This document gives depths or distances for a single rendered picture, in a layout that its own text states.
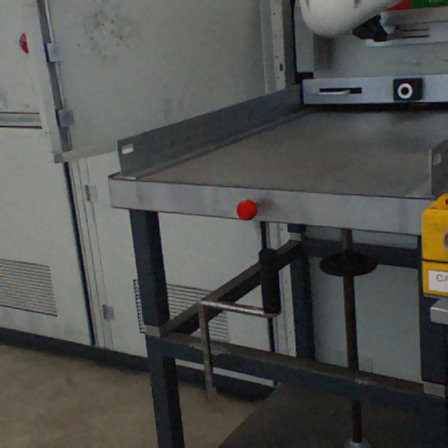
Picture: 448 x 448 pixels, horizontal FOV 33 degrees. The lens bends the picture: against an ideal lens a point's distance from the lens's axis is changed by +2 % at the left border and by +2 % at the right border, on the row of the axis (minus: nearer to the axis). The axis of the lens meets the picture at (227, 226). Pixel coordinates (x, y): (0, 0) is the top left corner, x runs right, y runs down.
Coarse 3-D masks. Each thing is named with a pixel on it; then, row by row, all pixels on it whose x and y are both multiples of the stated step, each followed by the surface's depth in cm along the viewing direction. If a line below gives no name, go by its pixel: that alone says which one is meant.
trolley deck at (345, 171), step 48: (240, 144) 154; (288, 144) 149; (336, 144) 144; (384, 144) 140; (432, 144) 136; (144, 192) 130; (192, 192) 124; (240, 192) 119; (288, 192) 114; (336, 192) 110; (384, 192) 108
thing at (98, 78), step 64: (64, 0) 152; (128, 0) 161; (192, 0) 171; (256, 0) 182; (64, 64) 154; (128, 64) 163; (192, 64) 174; (256, 64) 185; (64, 128) 155; (128, 128) 166
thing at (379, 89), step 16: (304, 80) 186; (320, 80) 183; (336, 80) 181; (352, 80) 179; (368, 80) 177; (384, 80) 175; (432, 80) 169; (304, 96) 187; (320, 96) 185; (336, 96) 182; (352, 96) 180; (368, 96) 178; (384, 96) 176; (432, 96) 170
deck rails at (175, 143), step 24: (264, 96) 172; (288, 96) 182; (192, 120) 148; (216, 120) 156; (240, 120) 164; (264, 120) 173; (288, 120) 176; (120, 144) 131; (144, 144) 136; (168, 144) 142; (192, 144) 149; (216, 144) 154; (120, 168) 131; (144, 168) 137; (432, 168) 102; (408, 192) 105; (432, 192) 103
